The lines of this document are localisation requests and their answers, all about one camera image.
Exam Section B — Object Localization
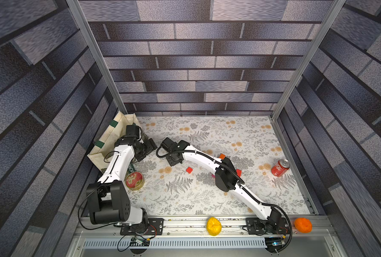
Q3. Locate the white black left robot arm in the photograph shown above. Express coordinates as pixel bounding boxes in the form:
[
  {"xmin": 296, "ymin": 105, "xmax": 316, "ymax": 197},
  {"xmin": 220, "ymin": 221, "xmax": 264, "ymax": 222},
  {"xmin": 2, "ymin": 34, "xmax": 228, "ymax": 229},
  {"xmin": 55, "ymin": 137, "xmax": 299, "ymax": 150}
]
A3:
[{"xmin": 86, "ymin": 124, "xmax": 157, "ymax": 226}]

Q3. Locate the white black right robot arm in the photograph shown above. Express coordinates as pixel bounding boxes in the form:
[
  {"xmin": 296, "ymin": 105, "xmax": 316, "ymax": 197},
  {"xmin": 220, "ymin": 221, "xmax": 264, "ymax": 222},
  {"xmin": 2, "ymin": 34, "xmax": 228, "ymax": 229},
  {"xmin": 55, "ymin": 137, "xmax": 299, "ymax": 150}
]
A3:
[{"xmin": 156, "ymin": 138, "xmax": 292, "ymax": 234}]

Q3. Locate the cream green tote bag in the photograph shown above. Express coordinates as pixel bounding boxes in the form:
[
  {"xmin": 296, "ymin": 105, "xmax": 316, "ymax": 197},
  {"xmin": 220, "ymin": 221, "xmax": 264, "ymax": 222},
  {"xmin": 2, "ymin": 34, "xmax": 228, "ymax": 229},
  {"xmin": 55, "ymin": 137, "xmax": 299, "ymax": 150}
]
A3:
[{"xmin": 87, "ymin": 111, "xmax": 141, "ymax": 173}]

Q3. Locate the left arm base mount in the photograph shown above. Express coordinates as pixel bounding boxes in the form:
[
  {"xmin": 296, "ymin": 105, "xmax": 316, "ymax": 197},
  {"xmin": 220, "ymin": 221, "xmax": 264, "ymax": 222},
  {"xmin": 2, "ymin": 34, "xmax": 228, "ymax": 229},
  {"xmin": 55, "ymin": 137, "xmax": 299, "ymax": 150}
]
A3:
[{"xmin": 120, "ymin": 218, "xmax": 165, "ymax": 237}]

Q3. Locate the red soda can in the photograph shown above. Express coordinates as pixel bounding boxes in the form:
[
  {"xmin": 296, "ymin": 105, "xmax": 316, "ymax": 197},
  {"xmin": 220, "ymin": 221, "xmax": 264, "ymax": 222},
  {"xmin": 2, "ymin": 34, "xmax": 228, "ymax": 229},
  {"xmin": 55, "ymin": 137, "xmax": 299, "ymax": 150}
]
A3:
[{"xmin": 271, "ymin": 159, "xmax": 291, "ymax": 177}]

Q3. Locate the orange mandarin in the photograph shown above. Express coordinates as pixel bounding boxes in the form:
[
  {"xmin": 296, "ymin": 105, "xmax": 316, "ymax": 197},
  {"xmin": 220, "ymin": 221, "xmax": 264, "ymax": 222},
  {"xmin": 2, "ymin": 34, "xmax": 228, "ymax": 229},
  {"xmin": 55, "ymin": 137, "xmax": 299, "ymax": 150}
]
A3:
[{"xmin": 294, "ymin": 217, "xmax": 313, "ymax": 233}]

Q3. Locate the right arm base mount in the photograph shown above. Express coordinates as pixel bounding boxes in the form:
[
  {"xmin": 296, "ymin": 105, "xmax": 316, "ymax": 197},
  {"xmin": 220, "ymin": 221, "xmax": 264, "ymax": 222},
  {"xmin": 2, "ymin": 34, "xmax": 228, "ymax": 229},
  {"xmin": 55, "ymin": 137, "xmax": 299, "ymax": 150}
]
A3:
[{"xmin": 246, "ymin": 217, "xmax": 291, "ymax": 236}]

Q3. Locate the slotted metal cable tray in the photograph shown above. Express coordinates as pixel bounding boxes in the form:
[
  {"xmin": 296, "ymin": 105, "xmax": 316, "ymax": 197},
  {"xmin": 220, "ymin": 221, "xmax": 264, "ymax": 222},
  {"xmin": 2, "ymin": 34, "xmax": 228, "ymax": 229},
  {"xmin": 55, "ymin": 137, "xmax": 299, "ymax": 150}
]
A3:
[{"xmin": 81, "ymin": 237, "xmax": 267, "ymax": 250}]

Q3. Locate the round red tin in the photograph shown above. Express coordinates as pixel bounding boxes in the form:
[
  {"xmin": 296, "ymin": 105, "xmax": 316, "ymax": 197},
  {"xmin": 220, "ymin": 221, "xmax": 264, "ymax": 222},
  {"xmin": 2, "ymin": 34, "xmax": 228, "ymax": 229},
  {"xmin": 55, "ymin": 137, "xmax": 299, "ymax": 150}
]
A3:
[{"xmin": 125, "ymin": 171, "xmax": 144, "ymax": 191}]

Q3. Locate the black corrugated cable hose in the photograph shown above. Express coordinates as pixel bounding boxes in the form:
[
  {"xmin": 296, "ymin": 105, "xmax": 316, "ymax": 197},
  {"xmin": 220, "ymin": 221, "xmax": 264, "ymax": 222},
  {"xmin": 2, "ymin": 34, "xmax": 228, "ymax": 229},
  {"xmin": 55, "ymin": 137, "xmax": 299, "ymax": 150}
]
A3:
[{"xmin": 156, "ymin": 146, "xmax": 293, "ymax": 253}]

